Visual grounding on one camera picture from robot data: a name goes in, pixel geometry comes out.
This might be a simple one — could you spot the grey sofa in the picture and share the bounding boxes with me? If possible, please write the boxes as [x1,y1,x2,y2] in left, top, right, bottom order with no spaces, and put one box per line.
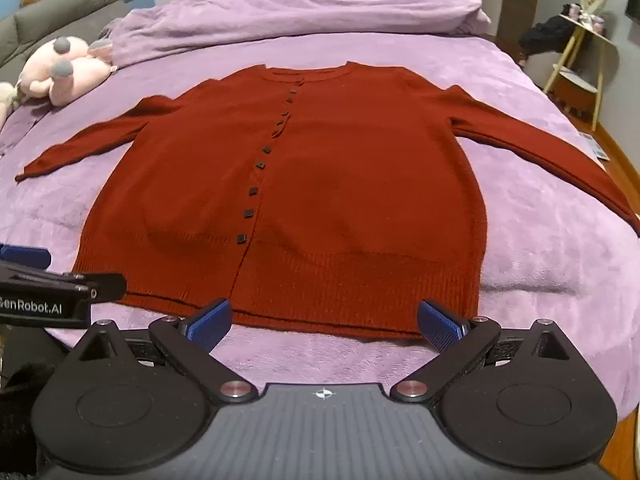
[0,0,136,70]

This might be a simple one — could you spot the purple bed sheet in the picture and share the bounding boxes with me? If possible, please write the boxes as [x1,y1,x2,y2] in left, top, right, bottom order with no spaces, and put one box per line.
[0,30,640,411]

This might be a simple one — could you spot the red knit cardigan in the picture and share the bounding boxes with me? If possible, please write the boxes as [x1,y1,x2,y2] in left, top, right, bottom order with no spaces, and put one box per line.
[15,61,640,342]

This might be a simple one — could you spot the brown wooden door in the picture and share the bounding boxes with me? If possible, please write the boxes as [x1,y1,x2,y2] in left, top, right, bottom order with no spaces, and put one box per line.
[497,0,548,53]

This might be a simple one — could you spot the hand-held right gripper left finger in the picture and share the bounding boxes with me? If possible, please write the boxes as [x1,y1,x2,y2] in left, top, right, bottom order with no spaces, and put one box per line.
[75,297,258,406]

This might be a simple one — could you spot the pink cups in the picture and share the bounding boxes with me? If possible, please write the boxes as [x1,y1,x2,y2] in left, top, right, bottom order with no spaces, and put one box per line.
[562,4,607,33]

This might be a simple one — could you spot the purple duvet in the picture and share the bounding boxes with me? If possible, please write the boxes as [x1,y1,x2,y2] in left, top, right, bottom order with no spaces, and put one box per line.
[107,0,493,68]

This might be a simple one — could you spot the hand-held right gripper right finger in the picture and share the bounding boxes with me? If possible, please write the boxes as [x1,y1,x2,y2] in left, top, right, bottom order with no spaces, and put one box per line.
[389,299,576,406]

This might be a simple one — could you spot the yellow side table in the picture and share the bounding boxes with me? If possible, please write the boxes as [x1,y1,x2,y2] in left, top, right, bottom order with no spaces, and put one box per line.
[542,12,618,133]

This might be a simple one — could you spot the orange round stool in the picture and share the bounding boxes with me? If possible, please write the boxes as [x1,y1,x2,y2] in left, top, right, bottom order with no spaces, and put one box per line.
[554,67,601,122]

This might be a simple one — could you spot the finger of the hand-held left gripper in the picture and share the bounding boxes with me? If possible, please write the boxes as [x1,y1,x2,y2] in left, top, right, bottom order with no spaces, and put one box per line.
[0,243,52,268]
[0,260,127,306]

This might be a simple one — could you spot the printed booklet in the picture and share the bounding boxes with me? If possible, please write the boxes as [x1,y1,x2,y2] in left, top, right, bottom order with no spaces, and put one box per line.
[577,132,612,162]

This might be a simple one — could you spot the beige plush toy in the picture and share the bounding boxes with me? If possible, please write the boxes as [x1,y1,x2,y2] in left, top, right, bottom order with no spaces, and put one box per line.
[0,81,23,131]

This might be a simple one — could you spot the pink plush toy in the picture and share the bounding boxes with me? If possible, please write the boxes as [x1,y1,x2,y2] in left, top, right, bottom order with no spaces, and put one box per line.
[17,36,117,107]

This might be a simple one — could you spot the black fluffy cloth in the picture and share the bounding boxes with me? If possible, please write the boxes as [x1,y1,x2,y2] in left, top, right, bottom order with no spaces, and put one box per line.
[517,14,581,58]

